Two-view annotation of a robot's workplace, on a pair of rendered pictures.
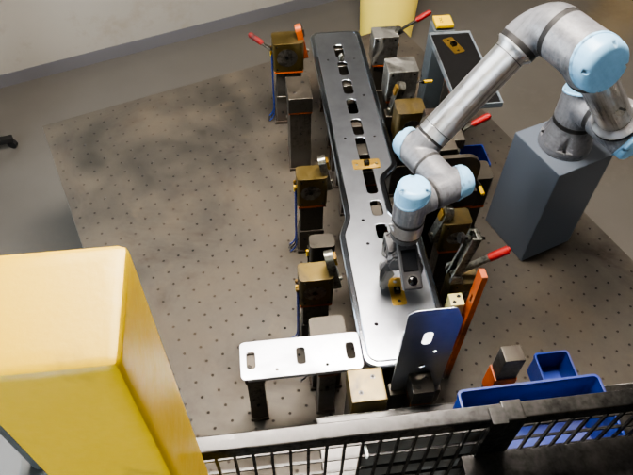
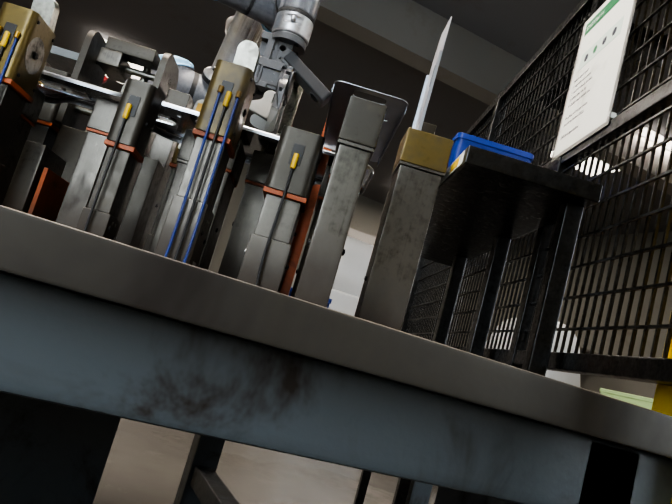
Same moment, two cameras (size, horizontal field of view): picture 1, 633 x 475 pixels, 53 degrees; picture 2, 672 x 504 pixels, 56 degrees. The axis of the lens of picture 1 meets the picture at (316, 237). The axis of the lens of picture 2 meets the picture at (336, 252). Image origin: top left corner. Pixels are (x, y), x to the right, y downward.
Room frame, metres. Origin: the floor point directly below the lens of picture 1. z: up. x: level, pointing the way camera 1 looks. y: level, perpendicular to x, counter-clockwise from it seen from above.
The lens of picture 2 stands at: (0.61, 0.94, 0.67)
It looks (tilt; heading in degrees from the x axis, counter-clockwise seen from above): 9 degrees up; 276
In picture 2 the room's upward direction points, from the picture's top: 16 degrees clockwise
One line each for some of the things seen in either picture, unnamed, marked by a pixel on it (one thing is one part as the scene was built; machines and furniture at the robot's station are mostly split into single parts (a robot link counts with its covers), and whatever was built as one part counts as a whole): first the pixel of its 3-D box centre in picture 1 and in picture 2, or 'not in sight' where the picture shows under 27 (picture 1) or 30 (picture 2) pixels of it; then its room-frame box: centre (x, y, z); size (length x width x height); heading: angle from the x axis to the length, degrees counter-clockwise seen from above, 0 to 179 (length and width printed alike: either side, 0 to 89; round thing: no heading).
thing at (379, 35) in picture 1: (383, 73); not in sight; (1.98, -0.24, 0.88); 0.12 x 0.07 x 0.36; 98
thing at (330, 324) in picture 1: (320, 355); (278, 220); (0.81, -0.02, 0.84); 0.12 x 0.07 x 0.28; 98
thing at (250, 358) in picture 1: (256, 388); (337, 209); (0.71, 0.14, 0.84); 0.05 x 0.05 x 0.29; 8
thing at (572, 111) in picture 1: (585, 99); (169, 81); (1.37, -0.72, 1.27); 0.13 x 0.12 x 0.14; 30
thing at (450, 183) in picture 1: (443, 182); (277, 11); (1.00, -0.29, 1.32); 0.11 x 0.11 x 0.08; 30
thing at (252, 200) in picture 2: not in sight; (250, 228); (0.90, -0.21, 0.84); 0.07 x 0.04 x 0.29; 8
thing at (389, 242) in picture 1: (401, 244); (276, 67); (0.94, -0.21, 1.16); 0.09 x 0.08 x 0.12; 8
